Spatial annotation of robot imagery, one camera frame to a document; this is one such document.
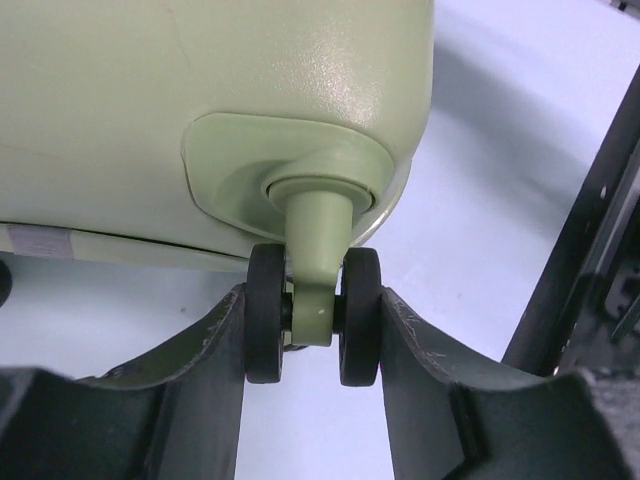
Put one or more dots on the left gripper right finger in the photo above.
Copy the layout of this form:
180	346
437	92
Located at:
453	413

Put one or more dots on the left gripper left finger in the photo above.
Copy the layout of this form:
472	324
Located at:
171	413

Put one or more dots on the green hard-shell suitcase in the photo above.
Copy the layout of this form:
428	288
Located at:
275	136

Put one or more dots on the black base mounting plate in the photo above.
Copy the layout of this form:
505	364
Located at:
584	311

